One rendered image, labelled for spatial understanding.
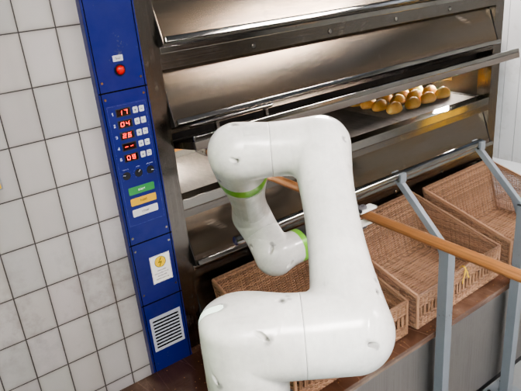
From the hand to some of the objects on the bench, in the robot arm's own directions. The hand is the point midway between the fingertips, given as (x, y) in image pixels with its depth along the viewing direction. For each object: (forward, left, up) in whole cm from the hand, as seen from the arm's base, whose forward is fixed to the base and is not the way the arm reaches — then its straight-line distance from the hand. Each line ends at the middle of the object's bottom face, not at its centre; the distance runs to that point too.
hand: (366, 215), depth 166 cm
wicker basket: (+59, +29, -61) cm, 90 cm away
